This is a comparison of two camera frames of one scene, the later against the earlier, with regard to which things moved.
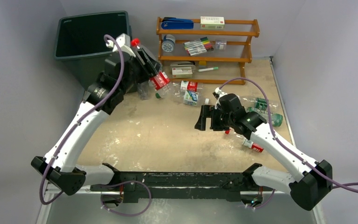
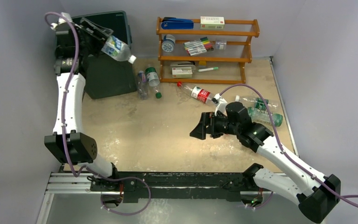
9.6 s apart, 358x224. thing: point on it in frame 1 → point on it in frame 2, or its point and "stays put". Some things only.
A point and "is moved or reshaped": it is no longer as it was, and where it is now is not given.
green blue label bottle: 192,98 → 117,49
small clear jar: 220,44 stays put
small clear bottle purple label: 143,89 stays put
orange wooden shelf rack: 211,51 stays put
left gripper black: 152,66 → 101,33
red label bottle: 191,86 is moved or reshaped
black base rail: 230,185 stays put
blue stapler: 169,23 stays put
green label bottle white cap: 258,103 stays put
